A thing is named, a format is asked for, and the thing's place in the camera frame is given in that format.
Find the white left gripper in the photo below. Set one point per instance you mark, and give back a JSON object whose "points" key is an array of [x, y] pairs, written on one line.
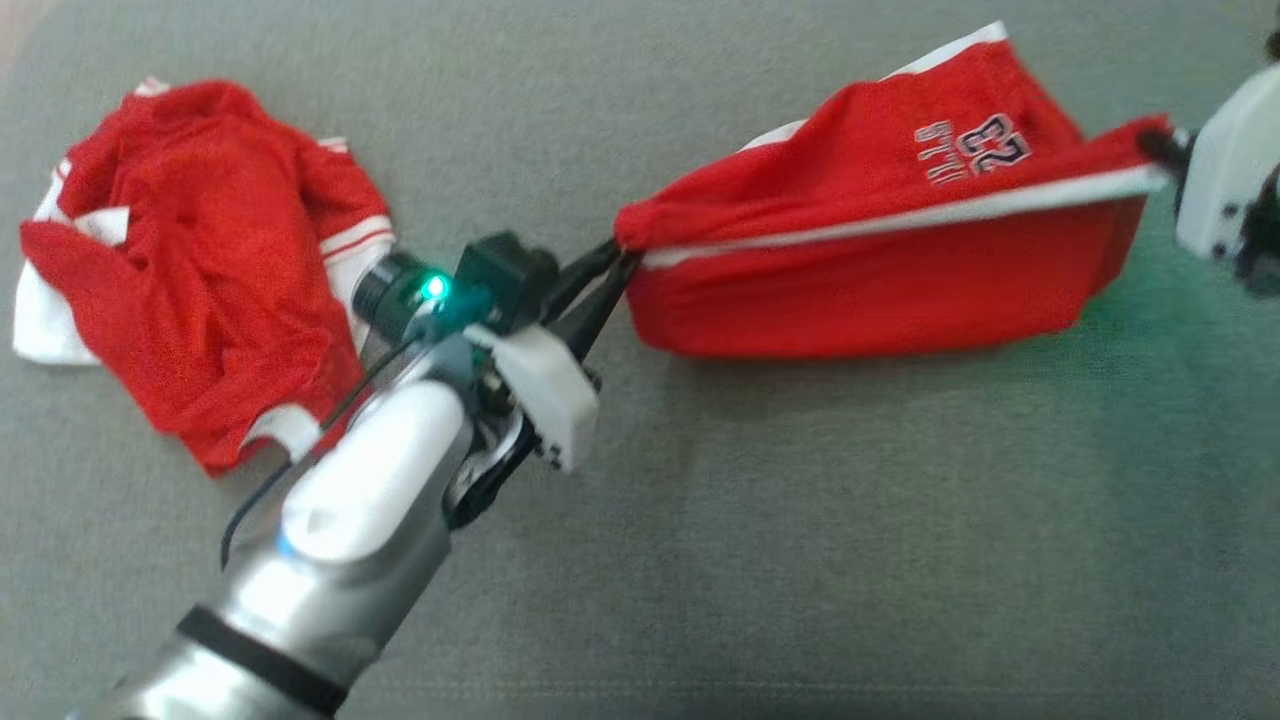
{"points": [[545, 400]]}

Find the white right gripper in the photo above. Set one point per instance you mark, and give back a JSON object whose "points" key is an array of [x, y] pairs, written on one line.
{"points": [[1235, 180]]}

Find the red basketball shorts number 23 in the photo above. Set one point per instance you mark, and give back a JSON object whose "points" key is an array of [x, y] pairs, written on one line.
{"points": [[850, 300]]}

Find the red white basketball jersey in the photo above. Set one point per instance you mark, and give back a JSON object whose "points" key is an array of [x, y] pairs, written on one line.
{"points": [[200, 250]]}

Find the black cylinder with green light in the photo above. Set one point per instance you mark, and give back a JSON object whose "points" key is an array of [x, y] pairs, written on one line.
{"points": [[385, 290]]}

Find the large grey sofa seat cushion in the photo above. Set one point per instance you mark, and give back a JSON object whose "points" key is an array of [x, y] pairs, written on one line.
{"points": [[800, 550]]}

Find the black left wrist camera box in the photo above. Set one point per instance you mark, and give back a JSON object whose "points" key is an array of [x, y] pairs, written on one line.
{"points": [[510, 275]]}

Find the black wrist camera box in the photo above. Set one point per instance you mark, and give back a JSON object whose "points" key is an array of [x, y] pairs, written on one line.
{"points": [[510, 275], [1273, 46]]}

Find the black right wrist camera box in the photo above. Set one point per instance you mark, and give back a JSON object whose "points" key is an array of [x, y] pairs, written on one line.
{"points": [[1273, 46]]}

